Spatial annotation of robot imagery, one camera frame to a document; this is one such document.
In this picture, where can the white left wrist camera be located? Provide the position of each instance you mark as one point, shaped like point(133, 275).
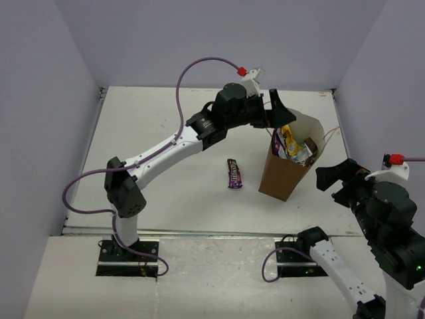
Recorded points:
point(250, 81)

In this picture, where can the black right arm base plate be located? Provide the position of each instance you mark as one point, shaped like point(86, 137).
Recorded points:
point(293, 265)

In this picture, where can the brown kettle chips bag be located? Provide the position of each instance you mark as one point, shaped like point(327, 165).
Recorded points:
point(305, 153)

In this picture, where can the purple m&m's packet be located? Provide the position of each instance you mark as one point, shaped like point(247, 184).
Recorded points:
point(234, 175)

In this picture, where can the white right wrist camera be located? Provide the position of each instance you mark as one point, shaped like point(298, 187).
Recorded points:
point(394, 169)

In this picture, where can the purple Fox's berries bag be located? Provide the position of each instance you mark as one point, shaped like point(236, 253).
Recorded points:
point(278, 146)

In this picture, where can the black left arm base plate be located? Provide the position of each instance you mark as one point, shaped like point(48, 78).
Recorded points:
point(114, 261)

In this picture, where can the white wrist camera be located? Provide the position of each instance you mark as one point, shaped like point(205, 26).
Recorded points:
point(394, 169)
point(250, 81)

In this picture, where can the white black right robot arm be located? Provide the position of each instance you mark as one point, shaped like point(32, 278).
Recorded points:
point(384, 277)

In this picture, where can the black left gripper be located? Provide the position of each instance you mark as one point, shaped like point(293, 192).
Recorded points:
point(265, 111)

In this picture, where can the yellow snack bar wrapper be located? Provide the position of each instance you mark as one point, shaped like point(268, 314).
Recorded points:
point(292, 147)

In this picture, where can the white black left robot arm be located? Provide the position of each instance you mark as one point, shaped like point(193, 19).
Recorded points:
point(125, 180)

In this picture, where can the aluminium table edge rail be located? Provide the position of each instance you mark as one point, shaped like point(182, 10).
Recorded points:
point(103, 231)

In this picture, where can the brown paper bag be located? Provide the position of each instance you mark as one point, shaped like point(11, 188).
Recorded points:
point(281, 176)

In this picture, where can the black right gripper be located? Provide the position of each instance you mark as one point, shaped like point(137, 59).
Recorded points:
point(347, 169)

